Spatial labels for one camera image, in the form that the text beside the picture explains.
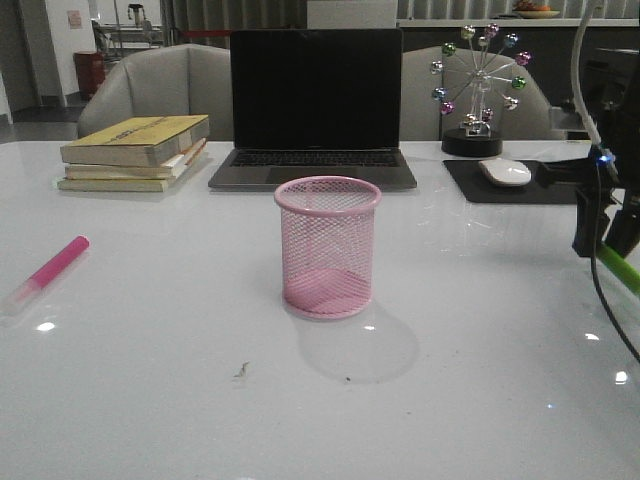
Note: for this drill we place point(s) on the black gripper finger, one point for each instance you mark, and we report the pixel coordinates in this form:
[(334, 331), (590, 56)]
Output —
[(624, 232), (591, 220)]

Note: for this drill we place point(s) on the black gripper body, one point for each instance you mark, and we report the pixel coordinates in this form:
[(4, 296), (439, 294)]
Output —
[(609, 111)]

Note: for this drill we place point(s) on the green highlighter pen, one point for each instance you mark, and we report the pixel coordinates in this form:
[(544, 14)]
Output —
[(620, 268)]

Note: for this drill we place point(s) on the pink highlighter pen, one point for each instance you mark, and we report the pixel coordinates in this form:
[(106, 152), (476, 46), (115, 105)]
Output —
[(17, 300)]

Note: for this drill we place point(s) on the pink mesh pen holder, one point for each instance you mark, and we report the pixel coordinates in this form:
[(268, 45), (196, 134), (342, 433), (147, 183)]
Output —
[(327, 241)]

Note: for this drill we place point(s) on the black mouse pad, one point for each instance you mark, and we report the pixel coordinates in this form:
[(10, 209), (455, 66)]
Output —
[(476, 188)]

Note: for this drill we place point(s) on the white computer mouse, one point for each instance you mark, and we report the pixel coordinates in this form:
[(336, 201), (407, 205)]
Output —
[(505, 172)]

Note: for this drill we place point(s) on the fruit bowl on counter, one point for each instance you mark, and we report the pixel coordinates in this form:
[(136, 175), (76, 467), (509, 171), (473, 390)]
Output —
[(531, 10)]

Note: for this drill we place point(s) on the ferris wheel desk ornament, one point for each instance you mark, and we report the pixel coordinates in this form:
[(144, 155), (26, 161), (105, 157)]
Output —
[(480, 80)]

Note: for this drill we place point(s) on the right grey armchair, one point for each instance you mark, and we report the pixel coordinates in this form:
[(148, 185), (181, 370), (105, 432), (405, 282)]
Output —
[(420, 118)]

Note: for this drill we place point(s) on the grey armchair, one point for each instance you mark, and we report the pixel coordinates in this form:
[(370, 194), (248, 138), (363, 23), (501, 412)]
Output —
[(420, 118), (185, 79)]

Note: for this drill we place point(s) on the grey open laptop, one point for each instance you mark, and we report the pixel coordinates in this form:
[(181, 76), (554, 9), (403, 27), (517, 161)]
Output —
[(309, 102)]

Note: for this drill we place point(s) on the middle white book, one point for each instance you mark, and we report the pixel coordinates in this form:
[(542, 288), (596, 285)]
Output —
[(169, 170)]

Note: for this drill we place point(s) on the left grey armchair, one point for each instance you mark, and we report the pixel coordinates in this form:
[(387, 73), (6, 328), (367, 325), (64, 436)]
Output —
[(185, 79)]

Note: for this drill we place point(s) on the top yellow book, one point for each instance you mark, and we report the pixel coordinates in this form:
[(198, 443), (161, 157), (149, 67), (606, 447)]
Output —
[(138, 141)]

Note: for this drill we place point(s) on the red bin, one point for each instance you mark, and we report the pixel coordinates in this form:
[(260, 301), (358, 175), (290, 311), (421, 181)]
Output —
[(90, 71)]

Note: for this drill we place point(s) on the bottom yellow-green book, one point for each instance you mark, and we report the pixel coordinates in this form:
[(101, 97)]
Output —
[(141, 185)]

